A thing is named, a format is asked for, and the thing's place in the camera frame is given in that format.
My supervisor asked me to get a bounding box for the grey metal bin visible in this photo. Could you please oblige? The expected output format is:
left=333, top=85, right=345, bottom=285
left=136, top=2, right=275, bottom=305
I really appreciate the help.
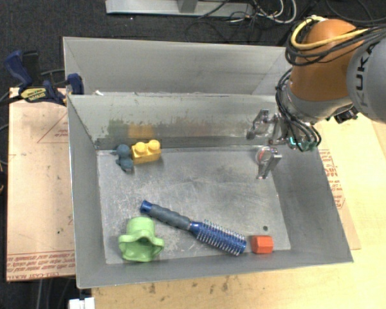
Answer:
left=62, top=36, right=354, bottom=290

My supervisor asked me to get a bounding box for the brown cardboard board red print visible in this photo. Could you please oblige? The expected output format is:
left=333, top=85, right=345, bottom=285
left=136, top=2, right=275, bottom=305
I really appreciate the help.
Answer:
left=6, top=87, right=363, bottom=283

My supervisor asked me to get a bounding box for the light green plastic cup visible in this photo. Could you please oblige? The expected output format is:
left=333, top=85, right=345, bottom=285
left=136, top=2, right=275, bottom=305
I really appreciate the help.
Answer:
left=117, top=216, right=165, bottom=263

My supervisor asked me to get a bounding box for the grey-blue toy figure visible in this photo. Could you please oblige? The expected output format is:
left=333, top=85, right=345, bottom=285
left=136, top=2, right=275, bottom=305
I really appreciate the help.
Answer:
left=113, top=144, right=135, bottom=174

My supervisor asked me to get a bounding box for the black cylinder on white bracket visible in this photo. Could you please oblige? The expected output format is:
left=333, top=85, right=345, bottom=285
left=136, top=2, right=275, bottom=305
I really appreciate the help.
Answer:
left=333, top=106, right=359, bottom=124

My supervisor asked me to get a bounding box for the blue hairbrush grey grip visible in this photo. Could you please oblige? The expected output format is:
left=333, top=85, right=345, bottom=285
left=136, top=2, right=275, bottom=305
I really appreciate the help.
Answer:
left=139, top=200, right=248, bottom=257

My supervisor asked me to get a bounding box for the yellow toy brick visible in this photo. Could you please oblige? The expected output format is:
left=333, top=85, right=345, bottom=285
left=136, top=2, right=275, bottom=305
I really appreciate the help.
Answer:
left=131, top=139, right=163, bottom=165

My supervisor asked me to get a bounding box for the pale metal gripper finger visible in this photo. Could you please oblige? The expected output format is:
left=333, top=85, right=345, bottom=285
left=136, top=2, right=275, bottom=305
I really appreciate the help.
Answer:
left=246, top=109, right=275, bottom=141
left=255, top=145, right=283, bottom=180

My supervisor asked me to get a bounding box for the orange-red small block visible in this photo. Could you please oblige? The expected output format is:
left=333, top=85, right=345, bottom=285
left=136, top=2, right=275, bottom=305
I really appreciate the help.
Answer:
left=250, top=235, right=275, bottom=255

